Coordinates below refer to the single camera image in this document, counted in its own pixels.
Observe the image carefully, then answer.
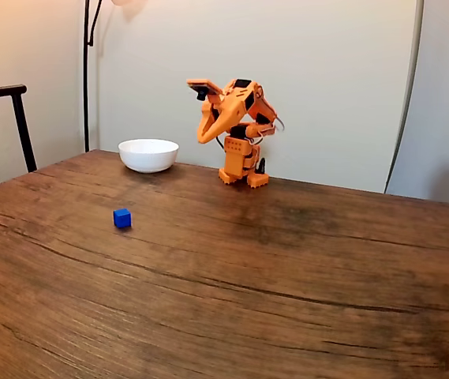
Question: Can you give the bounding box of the grey vertical edge strip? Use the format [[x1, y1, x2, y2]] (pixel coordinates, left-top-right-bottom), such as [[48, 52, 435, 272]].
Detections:
[[384, 0, 425, 194]]

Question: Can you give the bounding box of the black floor lamp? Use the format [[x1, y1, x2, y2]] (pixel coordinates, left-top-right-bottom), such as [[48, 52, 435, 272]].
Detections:
[[83, 0, 150, 153]]

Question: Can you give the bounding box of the white bowl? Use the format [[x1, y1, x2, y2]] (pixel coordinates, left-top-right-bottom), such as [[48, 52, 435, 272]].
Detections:
[[118, 138, 180, 174]]

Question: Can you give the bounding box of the blue cube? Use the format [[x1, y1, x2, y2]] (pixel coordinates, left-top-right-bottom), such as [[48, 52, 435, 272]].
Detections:
[[113, 208, 133, 230]]

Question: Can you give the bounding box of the orange camera mount black camera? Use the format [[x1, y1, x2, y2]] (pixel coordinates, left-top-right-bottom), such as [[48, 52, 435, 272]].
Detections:
[[186, 78, 224, 101]]

